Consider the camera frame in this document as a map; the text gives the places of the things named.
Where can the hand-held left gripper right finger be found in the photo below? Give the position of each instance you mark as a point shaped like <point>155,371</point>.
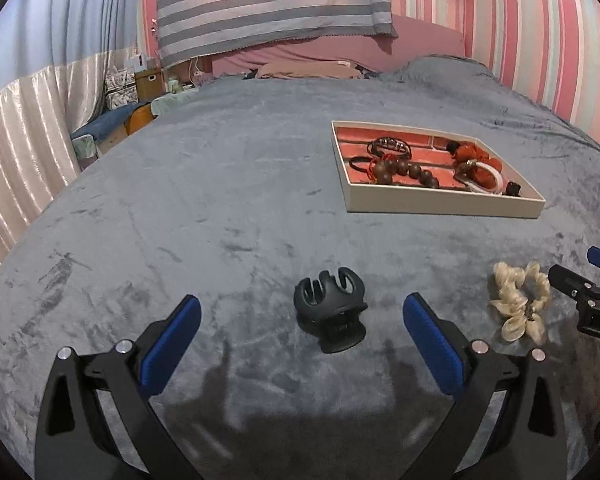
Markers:
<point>432,345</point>

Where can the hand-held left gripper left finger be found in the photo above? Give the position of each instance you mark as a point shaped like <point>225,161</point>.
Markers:
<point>172,345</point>

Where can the cream scrunchie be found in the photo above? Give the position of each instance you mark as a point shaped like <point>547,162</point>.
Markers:
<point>515,305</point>

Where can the black hair claw clip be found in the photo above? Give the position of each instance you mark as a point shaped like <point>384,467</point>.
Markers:
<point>330,310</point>

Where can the small brown hair clip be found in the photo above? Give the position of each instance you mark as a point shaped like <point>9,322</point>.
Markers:
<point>513,188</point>

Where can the white bangle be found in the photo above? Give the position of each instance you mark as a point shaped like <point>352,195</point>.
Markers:
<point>485,187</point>

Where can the cream tray with red lining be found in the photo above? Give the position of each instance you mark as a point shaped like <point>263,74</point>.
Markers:
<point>430,205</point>

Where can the orange scrunchie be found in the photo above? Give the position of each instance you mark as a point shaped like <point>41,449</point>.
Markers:
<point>480,170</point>

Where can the red knot tassel charm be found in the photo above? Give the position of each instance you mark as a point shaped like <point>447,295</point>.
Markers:
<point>387,158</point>

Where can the grey plush blanket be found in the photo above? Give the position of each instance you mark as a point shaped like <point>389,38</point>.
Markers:
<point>205,185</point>

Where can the orange cabinet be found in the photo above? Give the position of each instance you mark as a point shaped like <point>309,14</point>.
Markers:
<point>139,119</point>

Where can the blue cloth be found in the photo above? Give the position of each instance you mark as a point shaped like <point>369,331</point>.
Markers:
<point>105,120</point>

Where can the cream satin curtain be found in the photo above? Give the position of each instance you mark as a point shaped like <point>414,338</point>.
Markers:
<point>25,150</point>

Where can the pale green cloth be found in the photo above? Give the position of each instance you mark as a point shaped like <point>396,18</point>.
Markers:
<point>172,100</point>

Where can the floral patterned box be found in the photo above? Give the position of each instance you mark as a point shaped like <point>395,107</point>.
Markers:
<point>119,87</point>

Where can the brown cardboard box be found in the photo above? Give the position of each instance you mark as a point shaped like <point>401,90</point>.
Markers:
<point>147,82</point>

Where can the small white box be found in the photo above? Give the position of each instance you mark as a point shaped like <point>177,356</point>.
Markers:
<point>136,62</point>

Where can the pink headboard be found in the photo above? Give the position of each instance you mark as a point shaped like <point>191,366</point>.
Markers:
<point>420,40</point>

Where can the tan pillow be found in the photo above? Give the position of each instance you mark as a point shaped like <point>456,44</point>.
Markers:
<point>310,69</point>

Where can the grey striped hanging sheet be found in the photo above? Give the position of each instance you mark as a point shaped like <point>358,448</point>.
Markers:
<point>270,5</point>

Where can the blue sheer curtain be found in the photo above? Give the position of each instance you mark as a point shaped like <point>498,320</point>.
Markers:
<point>55,10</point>

